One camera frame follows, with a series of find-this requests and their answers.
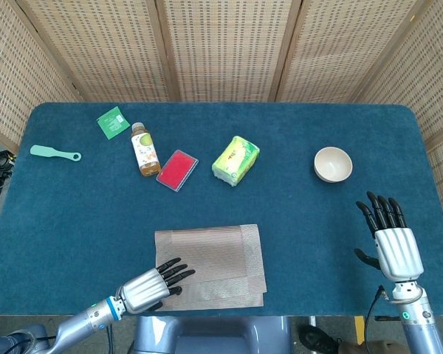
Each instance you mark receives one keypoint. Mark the yellow green tissue pack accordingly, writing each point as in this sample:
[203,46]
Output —
[236,160]

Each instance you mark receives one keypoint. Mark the blue grey robot torso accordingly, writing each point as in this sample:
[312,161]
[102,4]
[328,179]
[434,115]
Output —
[214,332]

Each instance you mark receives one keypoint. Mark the yellow floor strip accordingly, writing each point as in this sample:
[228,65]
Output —
[360,328]

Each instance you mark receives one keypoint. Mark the mint green plastic spatula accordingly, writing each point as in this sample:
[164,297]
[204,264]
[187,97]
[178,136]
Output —
[44,151]

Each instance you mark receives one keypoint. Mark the juice bottle with white label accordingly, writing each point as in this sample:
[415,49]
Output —
[145,151]

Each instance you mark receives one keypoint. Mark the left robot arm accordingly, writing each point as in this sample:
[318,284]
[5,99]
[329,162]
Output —
[81,324]

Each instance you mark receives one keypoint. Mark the green paper packet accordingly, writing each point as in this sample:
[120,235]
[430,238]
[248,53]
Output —
[112,122]

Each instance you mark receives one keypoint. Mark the black shoe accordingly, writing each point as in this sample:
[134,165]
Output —
[317,339]

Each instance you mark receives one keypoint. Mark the beige woven placemat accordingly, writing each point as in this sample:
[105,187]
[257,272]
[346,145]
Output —
[214,254]

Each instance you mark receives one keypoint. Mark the dark blue tablecloth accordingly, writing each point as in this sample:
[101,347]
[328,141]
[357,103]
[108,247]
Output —
[299,228]

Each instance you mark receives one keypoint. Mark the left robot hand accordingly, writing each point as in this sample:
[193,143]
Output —
[144,291]

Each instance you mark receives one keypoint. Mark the red pad in clear case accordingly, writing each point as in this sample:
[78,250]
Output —
[177,170]

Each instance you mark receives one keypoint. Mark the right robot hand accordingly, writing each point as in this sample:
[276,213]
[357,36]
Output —
[398,254]

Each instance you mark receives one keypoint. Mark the small white bowl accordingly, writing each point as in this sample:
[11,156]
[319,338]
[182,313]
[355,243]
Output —
[332,164]

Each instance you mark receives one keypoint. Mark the woven bamboo folding screen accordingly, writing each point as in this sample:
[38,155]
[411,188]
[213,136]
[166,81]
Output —
[225,48]

